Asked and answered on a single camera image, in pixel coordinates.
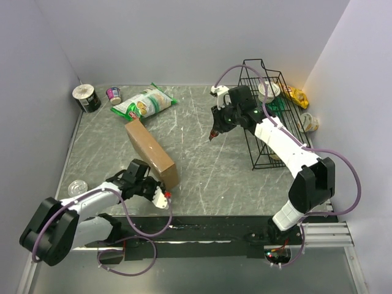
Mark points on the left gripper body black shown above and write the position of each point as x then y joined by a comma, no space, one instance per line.
146,187

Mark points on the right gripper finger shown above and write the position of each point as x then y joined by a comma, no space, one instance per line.
216,119
222,129

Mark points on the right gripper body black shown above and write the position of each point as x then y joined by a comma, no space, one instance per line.
229,115

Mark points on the brown cardboard express box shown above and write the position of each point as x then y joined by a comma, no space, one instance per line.
146,146

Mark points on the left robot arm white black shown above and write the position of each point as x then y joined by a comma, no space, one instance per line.
58,226

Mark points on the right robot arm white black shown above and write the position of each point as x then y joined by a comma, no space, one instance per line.
313,177

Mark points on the green lidded container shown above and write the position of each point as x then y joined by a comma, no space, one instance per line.
279,107

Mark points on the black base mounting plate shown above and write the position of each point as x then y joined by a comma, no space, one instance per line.
204,236

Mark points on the white yogurt cup in rack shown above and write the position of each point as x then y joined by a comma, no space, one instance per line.
273,91

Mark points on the white cup in rack front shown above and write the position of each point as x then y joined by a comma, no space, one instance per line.
275,157

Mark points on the green white chips bag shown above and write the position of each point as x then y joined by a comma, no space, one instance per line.
150,101

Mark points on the metal tin can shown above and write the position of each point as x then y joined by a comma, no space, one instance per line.
77,187

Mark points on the yellow chips bag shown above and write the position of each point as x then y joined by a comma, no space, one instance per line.
297,96

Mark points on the yellow white yogurt cup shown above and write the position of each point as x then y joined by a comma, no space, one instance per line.
307,123

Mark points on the purple small yogurt cup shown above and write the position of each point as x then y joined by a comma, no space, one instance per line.
114,95

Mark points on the black can white lid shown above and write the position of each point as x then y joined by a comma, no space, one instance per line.
86,97

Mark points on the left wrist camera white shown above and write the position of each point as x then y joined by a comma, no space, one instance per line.
161,199

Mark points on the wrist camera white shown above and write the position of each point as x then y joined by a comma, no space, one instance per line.
161,199
220,92

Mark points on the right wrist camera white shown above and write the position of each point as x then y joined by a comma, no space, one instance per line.
220,92

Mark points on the black wire basket rack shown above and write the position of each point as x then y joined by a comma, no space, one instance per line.
273,135

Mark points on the aluminium rail frame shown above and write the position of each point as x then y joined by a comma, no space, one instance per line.
316,235

